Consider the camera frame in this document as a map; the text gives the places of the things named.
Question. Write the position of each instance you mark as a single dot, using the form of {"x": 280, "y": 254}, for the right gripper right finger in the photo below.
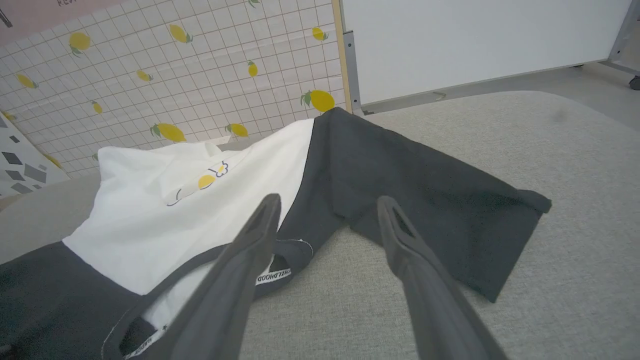
{"x": 440, "y": 310}

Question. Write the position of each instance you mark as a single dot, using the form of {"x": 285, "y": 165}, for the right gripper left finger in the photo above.
{"x": 230, "y": 300}

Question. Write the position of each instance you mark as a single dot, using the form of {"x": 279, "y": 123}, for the white and black t-shirt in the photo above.
{"x": 400, "y": 175}

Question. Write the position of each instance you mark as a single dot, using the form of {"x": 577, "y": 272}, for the grey fabric sofa seat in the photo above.
{"x": 575, "y": 275}

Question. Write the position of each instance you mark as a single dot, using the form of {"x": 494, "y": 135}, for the lemon print partition screen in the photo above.
{"x": 200, "y": 75}

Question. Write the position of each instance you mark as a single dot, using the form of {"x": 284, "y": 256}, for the white panel with grey shapes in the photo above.
{"x": 30, "y": 170}

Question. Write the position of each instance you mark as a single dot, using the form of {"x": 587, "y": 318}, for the grey metal screen foot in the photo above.
{"x": 351, "y": 75}

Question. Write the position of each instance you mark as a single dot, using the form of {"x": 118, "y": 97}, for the white partition panel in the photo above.
{"x": 475, "y": 45}

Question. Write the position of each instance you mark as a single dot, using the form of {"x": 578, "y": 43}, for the black caster wheel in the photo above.
{"x": 635, "y": 83}

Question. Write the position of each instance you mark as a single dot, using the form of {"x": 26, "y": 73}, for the grey metal frame leg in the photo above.
{"x": 625, "y": 35}

